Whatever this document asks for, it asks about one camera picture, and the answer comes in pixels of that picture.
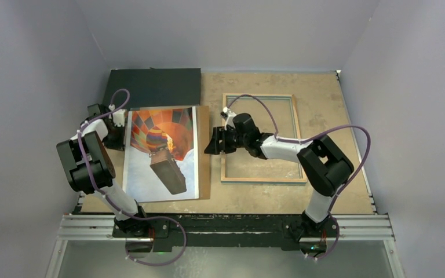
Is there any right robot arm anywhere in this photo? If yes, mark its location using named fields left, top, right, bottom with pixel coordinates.
left=204, top=110, right=354, bottom=236

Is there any dark blue flat box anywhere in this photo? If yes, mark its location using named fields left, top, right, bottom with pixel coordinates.
left=103, top=68, right=202, bottom=109

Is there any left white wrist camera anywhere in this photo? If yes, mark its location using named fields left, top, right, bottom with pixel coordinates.
left=108, top=108, right=128, bottom=127

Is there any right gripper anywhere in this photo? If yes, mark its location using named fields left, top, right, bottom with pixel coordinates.
left=205, top=126, right=249, bottom=155

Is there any blue wooden picture frame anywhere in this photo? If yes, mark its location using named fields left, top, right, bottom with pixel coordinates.
left=221, top=93, right=308, bottom=184

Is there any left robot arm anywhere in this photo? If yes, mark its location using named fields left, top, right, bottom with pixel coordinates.
left=56, top=104, right=149, bottom=237

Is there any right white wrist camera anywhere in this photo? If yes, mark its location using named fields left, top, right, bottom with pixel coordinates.
left=220, top=107, right=236, bottom=130

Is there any black aluminium mounting rail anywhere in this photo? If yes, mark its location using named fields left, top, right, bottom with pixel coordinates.
left=58, top=214, right=395, bottom=252

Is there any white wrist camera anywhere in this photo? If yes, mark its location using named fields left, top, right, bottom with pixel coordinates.
left=108, top=108, right=128, bottom=127
left=220, top=107, right=236, bottom=130

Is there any hot air balloon photo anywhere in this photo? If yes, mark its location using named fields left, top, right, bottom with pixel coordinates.
left=122, top=107, right=199, bottom=203

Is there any brown backing board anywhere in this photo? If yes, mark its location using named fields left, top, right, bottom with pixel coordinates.
left=138, top=105, right=211, bottom=201

